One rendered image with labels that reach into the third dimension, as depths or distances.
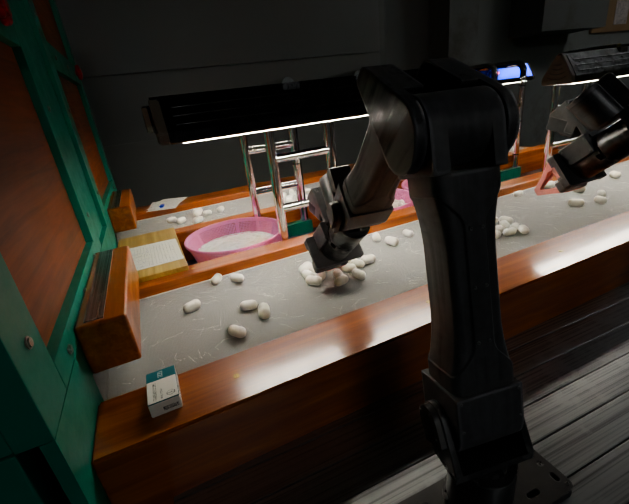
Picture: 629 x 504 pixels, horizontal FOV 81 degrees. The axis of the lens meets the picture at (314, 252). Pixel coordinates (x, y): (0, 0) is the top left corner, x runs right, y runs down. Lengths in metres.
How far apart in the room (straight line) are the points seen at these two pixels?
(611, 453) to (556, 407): 0.07
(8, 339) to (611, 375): 0.72
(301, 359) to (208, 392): 0.12
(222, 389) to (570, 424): 0.44
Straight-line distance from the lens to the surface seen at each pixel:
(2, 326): 0.38
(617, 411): 0.65
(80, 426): 0.49
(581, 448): 0.59
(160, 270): 0.87
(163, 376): 0.52
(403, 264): 0.80
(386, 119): 0.34
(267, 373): 0.51
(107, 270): 0.69
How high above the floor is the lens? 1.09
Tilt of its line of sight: 23 degrees down
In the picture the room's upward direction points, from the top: 7 degrees counter-clockwise
